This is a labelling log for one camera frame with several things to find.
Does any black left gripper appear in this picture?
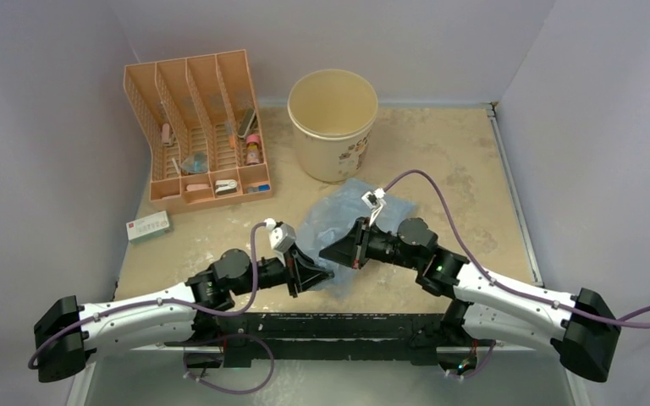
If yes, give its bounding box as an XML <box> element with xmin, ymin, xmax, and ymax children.
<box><xmin>231</xmin><ymin>242</ymin><xmax>333</xmax><ymax>297</ymax></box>

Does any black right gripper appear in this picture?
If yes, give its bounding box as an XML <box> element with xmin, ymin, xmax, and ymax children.
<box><xmin>321</xmin><ymin>217</ymin><xmax>422</xmax><ymax>270</ymax></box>

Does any light blue plastic trash bag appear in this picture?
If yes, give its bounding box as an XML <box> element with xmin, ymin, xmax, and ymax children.
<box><xmin>295</xmin><ymin>178</ymin><xmax>417</xmax><ymax>299</ymax></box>

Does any beige plastic trash bin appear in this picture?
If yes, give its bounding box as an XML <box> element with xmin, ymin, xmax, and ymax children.
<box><xmin>287</xmin><ymin>69</ymin><xmax>378</xmax><ymax>183</ymax></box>

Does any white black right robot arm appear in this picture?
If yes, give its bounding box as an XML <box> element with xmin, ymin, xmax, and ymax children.
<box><xmin>319</xmin><ymin>217</ymin><xmax>621</xmax><ymax>382</ymax></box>

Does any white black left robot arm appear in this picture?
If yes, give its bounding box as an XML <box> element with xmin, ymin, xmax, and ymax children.
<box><xmin>28</xmin><ymin>246</ymin><xmax>334</xmax><ymax>382</ymax></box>

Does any blue grey stamp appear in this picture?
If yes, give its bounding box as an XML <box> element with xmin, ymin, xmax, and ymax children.
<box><xmin>247</xmin><ymin>184</ymin><xmax>271</xmax><ymax>194</ymax></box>

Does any white mini stapler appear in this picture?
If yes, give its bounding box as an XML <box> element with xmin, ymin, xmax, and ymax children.
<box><xmin>213</xmin><ymin>179</ymin><xmax>238</xmax><ymax>196</ymax></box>

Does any pink labelled small bottle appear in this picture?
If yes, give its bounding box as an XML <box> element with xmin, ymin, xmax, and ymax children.
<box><xmin>245</xmin><ymin>133</ymin><xmax>262</xmax><ymax>166</ymax></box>

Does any pink eraser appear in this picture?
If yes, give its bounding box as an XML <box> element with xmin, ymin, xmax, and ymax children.
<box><xmin>185</xmin><ymin>184</ymin><xmax>209</xmax><ymax>191</ymax></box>

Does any blue correction tape package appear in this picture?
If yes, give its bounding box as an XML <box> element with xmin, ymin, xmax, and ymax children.
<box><xmin>180</xmin><ymin>151</ymin><xmax>208</xmax><ymax>174</ymax></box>

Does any pink plastic desk organizer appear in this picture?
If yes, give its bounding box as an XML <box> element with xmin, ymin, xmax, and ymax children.
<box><xmin>123</xmin><ymin>49</ymin><xmax>274</xmax><ymax>214</ymax></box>

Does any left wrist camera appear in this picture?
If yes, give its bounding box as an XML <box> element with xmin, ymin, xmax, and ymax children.
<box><xmin>264</xmin><ymin>218</ymin><xmax>296</xmax><ymax>253</ymax></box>

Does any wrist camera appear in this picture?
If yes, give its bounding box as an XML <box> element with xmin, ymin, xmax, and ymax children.
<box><xmin>264</xmin><ymin>218</ymin><xmax>296</xmax><ymax>253</ymax></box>
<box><xmin>361</xmin><ymin>188</ymin><xmax>386</xmax><ymax>227</ymax></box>

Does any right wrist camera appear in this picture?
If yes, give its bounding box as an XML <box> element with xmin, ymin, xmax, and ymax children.
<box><xmin>361</xmin><ymin>188</ymin><xmax>386</xmax><ymax>227</ymax></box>

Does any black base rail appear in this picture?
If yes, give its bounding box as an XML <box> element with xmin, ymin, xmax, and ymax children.
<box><xmin>165</xmin><ymin>310</ymin><xmax>500</xmax><ymax>371</ymax></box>

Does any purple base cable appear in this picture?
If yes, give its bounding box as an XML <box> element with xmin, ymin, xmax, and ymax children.
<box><xmin>181</xmin><ymin>333</ymin><xmax>277</xmax><ymax>394</ymax></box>

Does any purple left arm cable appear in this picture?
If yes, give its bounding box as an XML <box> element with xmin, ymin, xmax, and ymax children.
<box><xmin>27</xmin><ymin>222</ymin><xmax>273</xmax><ymax>371</ymax></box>

